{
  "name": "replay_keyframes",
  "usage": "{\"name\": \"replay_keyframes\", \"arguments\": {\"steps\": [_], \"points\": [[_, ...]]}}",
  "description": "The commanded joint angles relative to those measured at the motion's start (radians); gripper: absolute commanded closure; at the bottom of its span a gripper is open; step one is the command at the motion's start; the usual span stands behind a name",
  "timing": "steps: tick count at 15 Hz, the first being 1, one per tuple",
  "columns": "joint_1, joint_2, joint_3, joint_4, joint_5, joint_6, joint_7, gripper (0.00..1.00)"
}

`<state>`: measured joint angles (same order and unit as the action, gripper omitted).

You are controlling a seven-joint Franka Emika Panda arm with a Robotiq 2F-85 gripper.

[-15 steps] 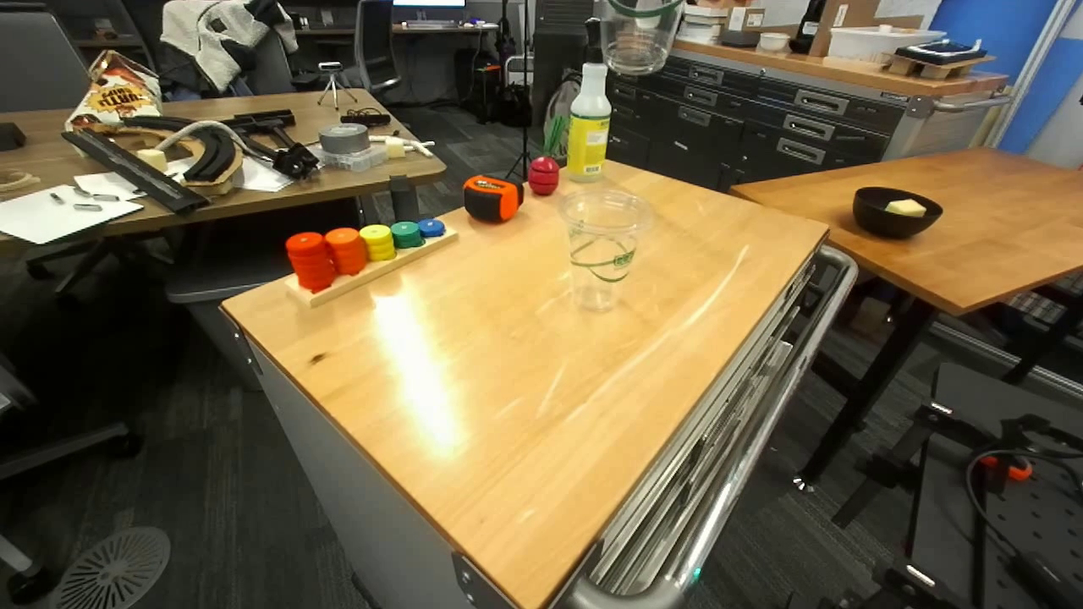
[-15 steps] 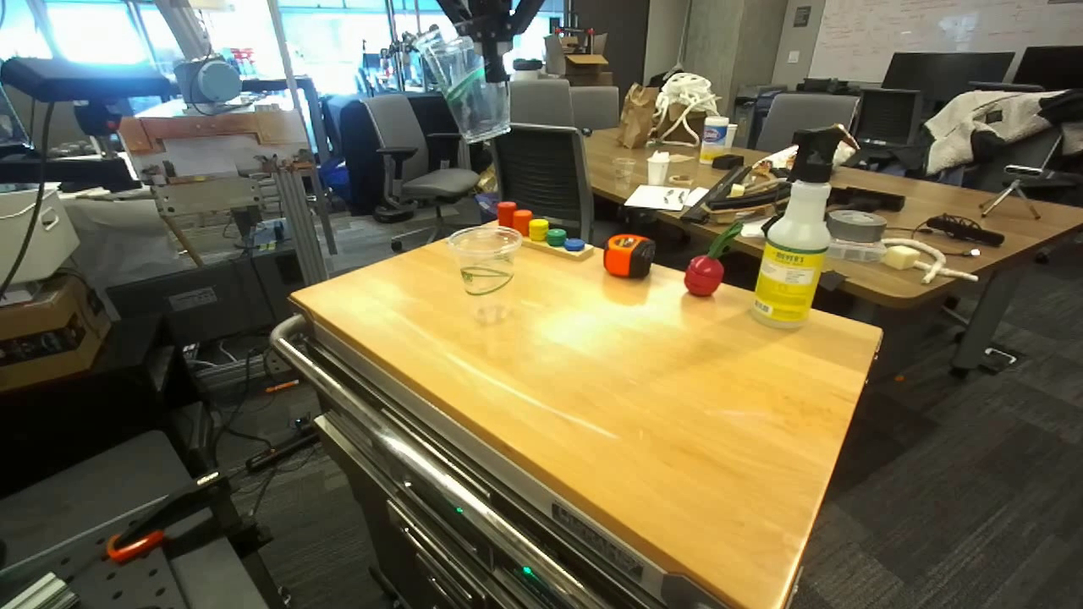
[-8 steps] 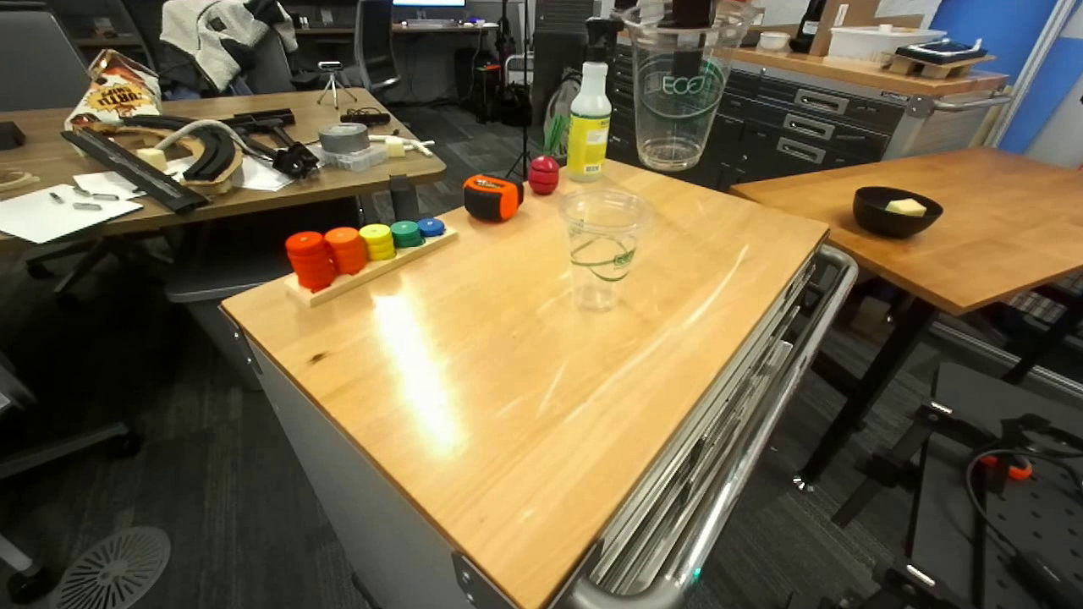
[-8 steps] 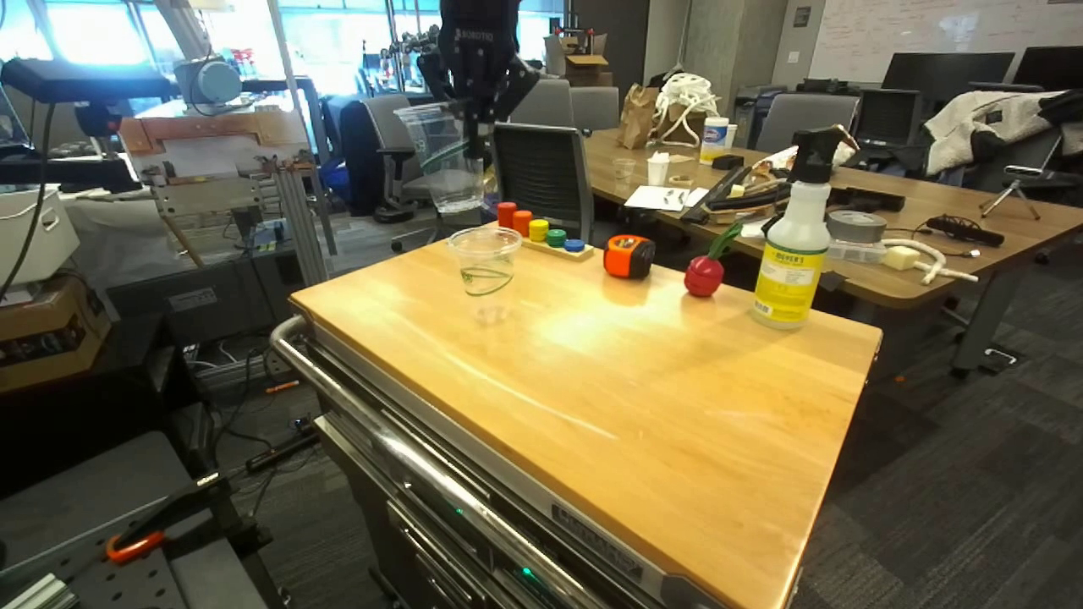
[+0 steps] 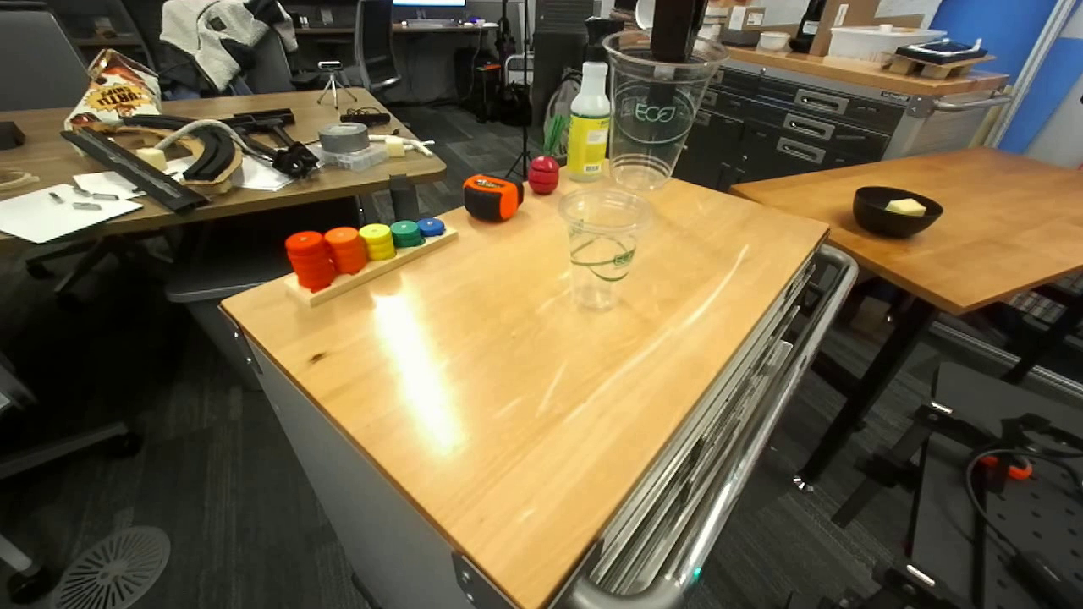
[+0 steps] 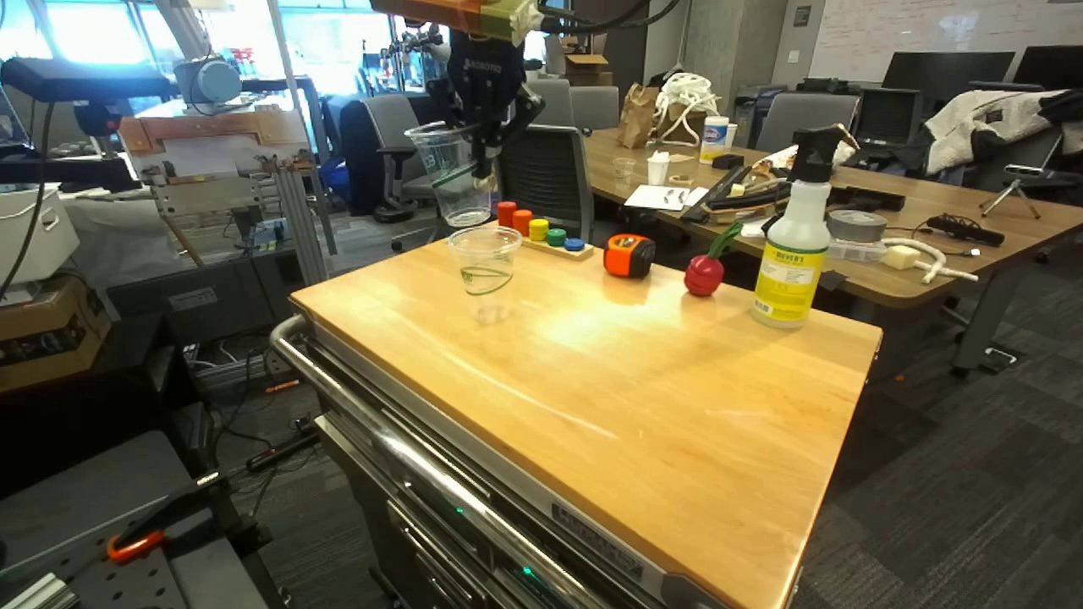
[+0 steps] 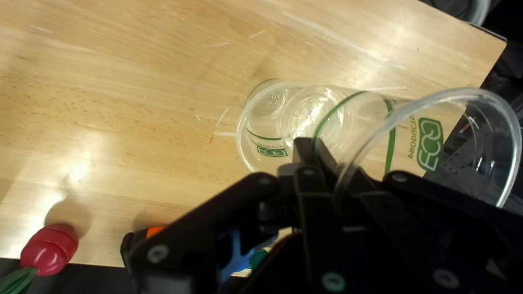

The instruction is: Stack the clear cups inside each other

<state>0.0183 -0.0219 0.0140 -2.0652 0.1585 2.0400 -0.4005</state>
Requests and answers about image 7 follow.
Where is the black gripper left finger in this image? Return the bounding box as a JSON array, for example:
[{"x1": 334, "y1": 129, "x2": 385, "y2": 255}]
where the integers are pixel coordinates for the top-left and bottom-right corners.
[{"x1": 120, "y1": 137, "x2": 352, "y2": 294}]

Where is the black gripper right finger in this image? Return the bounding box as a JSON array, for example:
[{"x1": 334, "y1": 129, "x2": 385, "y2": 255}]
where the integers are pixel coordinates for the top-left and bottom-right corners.
[{"x1": 314, "y1": 139, "x2": 523, "y2": 294}]

